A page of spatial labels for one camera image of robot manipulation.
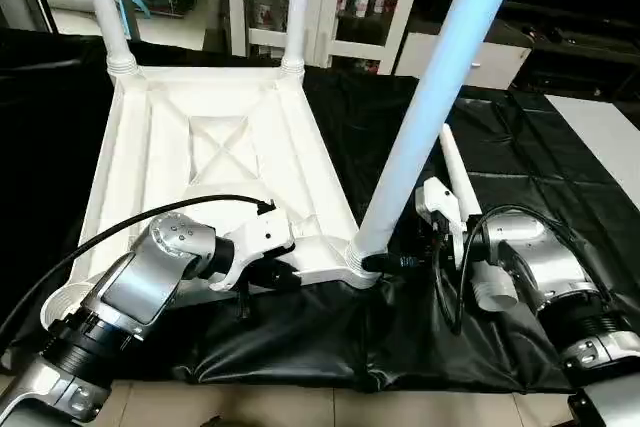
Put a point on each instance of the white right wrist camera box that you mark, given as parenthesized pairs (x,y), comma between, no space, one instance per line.
(442,209)

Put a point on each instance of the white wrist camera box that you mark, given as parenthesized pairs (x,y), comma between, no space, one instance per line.
(255,242)
(442,209)

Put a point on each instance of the white plastic table leg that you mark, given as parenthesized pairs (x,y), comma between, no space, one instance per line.
(458,172)
(296,7)
(108,7)
(440,87)

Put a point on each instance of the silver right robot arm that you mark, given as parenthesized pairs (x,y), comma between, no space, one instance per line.
(555,267)

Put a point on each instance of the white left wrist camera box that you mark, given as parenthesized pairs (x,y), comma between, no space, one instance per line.
(255,242)

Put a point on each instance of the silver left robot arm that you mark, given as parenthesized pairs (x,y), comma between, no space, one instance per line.
(140,287)

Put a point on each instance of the white glass door cabinet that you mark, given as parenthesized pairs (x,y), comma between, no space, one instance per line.
(340,2)

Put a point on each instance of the white drawer unit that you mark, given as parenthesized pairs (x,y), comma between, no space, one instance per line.
(465,59)

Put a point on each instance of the black work mat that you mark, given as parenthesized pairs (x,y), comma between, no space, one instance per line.
(50,147)

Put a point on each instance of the white plastic table top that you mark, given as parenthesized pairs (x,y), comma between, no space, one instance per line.
(200,147)

